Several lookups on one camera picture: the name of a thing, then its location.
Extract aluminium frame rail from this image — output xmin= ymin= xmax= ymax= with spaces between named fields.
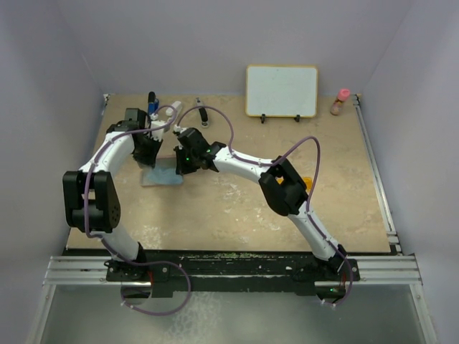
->
xmin=42 ymin=92 xmax=437 ymax=343

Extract small whiteboard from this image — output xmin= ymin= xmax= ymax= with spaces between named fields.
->
xmin=245 ymin=64 xmax=318 ymax=120

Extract white stapler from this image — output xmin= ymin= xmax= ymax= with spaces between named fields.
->
xmin=166 ymin=100 xmax=183 ymax=117

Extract blue black stapler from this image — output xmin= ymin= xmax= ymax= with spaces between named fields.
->
xmin=147 ymin=91 xmax=159 ymax=115

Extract pink capped small bottle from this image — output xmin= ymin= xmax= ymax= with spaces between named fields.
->
xmin=330 ymin=88 xmax=351 ymax=115

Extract blue cleaning cloth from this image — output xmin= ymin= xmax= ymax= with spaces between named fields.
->
xmin=145 ymin=167 xmax=183 ymax=185

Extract pink glasses case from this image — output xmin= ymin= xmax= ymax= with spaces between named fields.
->
xmin=140 ymin=156 xmax=184 ymax=187

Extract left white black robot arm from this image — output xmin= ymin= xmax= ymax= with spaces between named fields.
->
xmin=62 ymin=108 xmax=167 ymax=281

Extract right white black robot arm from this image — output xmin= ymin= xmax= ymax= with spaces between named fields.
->
xmin=174 ymin=126 xmax=352 ymax=280

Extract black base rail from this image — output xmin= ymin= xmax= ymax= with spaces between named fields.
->
xmin=104 ymin=250 xmax=360 ymax=299

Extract orange sunglasses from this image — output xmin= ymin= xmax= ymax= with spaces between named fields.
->
xmin=302 ymin=177 xmax=313 ymax=191

